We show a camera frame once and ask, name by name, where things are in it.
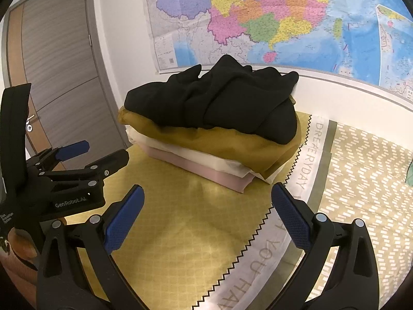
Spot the yellow and beige patterned bedsheet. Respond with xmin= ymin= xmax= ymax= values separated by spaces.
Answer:
xmin=61 ymin=111 xmax=413 ymax=310

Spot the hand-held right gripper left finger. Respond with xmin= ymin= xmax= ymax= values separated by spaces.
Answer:
xmin=36 ymin=184 xmax=145 ymax=310

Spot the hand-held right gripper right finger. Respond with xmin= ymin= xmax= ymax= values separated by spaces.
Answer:
xmin=271 ymin=182 xmax=379 ymax=310

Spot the grey wooden door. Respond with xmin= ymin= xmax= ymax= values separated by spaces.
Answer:
xmin=5 ymin=0 xmax=130 ymax=172

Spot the person's left forearm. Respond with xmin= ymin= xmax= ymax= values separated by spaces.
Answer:
xmin=0 ymin=216 xmax=67 ymax=285

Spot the black garment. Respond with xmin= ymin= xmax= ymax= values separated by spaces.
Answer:
xmin=124 ymin=55 xmax=299 ymax=145

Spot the colourful wall map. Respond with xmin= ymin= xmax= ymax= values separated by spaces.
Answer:
xmin=142 ymin=0 xmax=413 ymax=99

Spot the pink folded garment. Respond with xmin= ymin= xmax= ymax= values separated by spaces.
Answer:
xmin=139 ymin=144 xmax=259 ymax=194

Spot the white folded garment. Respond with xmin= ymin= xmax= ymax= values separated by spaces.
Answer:
xmin=125 ymin=126 xmax=278 ymax=184

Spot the mustard folded garment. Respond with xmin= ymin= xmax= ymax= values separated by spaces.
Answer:
xmin=117 ymin=95 xmax=304 ymax=181

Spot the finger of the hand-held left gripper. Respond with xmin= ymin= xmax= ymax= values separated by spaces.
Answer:
xmin=42 ymin=149 xmax=130 ymax=189
xmin=27 ymin=140 xmax=90 ymax=172

